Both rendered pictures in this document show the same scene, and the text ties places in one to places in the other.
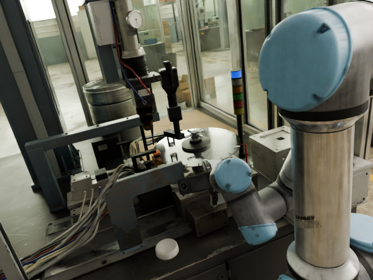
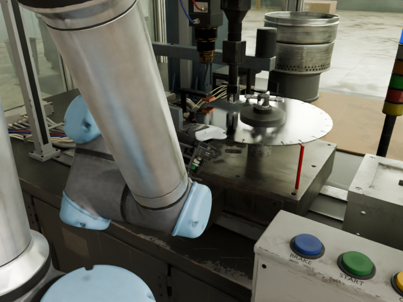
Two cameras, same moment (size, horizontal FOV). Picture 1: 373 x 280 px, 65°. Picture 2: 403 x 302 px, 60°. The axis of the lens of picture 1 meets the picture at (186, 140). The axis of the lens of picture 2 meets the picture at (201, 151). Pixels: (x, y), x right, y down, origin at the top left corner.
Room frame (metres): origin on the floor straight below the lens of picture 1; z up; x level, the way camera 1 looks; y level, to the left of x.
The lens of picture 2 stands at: (0.38, -0.57, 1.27)
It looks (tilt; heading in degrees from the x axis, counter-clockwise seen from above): 27 degrees down; 51
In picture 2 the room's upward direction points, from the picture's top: straight up
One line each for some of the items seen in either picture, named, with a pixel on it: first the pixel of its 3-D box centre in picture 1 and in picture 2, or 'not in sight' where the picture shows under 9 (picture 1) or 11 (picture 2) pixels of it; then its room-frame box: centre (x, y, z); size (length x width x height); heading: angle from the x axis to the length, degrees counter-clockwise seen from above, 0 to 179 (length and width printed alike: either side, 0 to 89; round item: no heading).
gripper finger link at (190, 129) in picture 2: (208, 169); (192, 136); (0.77, -0.05, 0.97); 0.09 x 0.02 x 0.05; 5
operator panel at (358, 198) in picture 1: (323, 188); (348, 295); (0.79, -0.42, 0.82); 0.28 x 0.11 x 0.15; 108
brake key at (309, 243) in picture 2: not in sight; (307, 247); (0.75, -0.36, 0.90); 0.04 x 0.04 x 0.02
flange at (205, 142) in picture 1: (195, 141); (262, 111); (1.00, -0.03, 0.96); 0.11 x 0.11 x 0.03
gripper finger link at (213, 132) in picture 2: (212, 163); (214, 134); (0.82, -0.07, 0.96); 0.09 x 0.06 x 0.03; 5
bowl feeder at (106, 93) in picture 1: (117, 111); (295, 59); (1.68, 0.38, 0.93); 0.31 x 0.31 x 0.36
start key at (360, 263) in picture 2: not in sight; (355, 265); (0.78, -0.42, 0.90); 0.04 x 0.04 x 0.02
